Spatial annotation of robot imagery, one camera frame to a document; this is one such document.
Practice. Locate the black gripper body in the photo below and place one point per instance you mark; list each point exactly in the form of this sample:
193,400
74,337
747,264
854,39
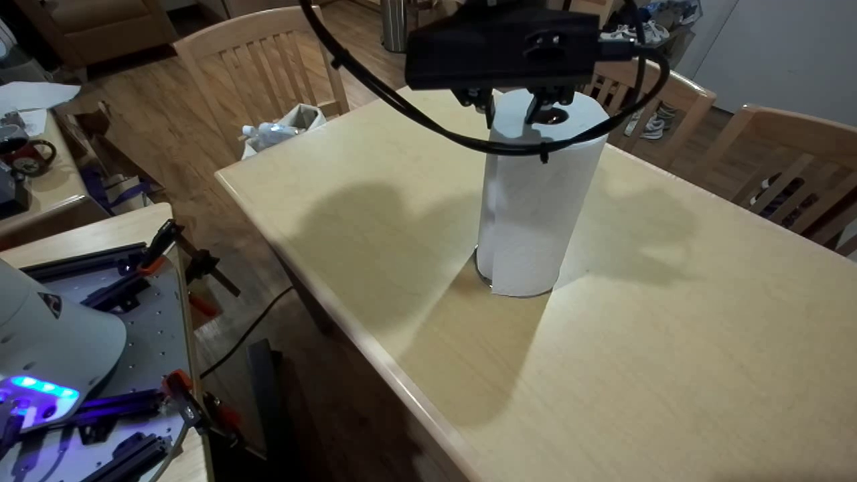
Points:
504,45

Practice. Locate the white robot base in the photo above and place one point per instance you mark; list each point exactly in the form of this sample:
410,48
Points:
55,352

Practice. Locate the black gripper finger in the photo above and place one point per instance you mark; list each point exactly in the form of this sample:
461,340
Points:
482,102
546,106

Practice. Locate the white paper towel roll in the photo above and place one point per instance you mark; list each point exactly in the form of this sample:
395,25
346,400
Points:
528,203

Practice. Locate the metal trash can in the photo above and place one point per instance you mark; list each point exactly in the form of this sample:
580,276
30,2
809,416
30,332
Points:
398,19

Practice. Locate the wooden chair behind table left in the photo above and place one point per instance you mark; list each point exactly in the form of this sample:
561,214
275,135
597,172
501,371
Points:
260,64

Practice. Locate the white sneakers on floor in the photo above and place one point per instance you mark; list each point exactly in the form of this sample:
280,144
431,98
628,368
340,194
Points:
650,33

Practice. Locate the side wooden desk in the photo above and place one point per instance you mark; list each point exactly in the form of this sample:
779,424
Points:
60,195

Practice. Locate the wooden chair far right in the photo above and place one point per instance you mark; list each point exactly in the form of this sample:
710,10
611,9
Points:
801,172

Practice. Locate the wooden chair far middle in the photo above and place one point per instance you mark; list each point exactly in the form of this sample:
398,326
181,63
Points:
664,123

